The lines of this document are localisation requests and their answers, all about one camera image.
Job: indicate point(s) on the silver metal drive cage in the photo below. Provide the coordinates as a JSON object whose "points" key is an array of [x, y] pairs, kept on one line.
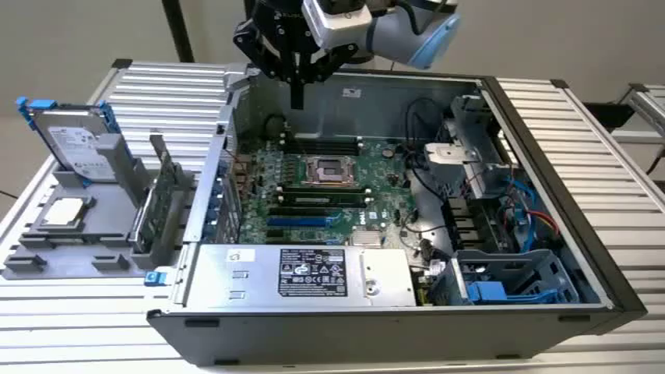
{"points": [[452, 154]]}

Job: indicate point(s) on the black stand pole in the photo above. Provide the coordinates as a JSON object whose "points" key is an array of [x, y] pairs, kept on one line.
{"points": [[178, 31]]}

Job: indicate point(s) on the blue expansion slot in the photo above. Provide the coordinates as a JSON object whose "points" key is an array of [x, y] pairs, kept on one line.
{"points": [[298, 223]]}

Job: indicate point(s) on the open grey PC case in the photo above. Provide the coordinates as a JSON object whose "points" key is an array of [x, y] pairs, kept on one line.
{"points": [[364, 335]]}

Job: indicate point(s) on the hard disk in blue carrier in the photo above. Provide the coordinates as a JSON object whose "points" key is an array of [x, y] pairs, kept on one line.
{"points": [[72, 144]]}

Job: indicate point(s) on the black expansion slot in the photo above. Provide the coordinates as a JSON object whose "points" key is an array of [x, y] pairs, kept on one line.
{"points": [[298, 212]]}

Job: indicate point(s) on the small blue case latch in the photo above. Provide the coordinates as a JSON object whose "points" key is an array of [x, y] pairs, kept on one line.
{"points": [[152, 278]]}

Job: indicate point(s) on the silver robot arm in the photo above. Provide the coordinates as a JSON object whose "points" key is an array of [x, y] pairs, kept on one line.
{"points": [[400, 35]]}

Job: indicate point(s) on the CPU socket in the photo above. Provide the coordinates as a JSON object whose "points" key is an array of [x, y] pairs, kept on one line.
{"points": [[330, 170]]}

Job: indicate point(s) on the silver chipset heat sink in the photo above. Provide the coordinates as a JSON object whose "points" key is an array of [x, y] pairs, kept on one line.
{"points": [[368, 238]]}

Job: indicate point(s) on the green motherboard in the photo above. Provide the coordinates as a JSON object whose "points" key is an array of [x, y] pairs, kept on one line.
{"points": [[384, 183]]}

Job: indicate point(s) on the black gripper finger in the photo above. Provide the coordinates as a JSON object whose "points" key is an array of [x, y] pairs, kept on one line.
{"points": [[324, 66], [262, 58]]}

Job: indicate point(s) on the round coin battery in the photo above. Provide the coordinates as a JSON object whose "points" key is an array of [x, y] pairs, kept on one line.
{"points": [[388, 152]]}

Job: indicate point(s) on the silver power supply unit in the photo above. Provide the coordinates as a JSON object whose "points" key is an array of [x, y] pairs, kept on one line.
{"points": [[260, 280]]}

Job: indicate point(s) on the green RAM stick on rack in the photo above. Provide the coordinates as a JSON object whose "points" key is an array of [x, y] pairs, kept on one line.
{"points": [[104, 236]]}

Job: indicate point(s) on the silver CPU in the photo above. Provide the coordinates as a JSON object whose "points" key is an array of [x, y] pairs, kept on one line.
{"points": [[62, 212]]}

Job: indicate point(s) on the blue plastic bay clip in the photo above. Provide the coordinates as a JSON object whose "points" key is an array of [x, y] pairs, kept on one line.
{"points": [[485, 292]]}

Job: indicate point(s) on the grey parts rack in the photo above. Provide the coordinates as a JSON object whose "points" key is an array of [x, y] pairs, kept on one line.
{"points": [[104, 218]]}

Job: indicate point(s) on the aluminium side table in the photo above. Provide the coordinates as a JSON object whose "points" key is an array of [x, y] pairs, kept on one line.
{"points": [[646, 105]]}

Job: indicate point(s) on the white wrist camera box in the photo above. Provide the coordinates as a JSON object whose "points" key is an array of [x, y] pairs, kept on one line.
{"points": [[337, 23]]}

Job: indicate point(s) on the green RAM stick in slot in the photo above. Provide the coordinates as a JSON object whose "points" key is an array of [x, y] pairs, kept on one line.
{"points": [[312, 200]]}

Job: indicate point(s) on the green graphics card black shroud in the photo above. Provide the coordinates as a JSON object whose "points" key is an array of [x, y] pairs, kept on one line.
{"points": [[165, 195]]}

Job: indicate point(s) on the grey-blue plastic disk bay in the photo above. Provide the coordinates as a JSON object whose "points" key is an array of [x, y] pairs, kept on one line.
{"points": [[520, 265]]}

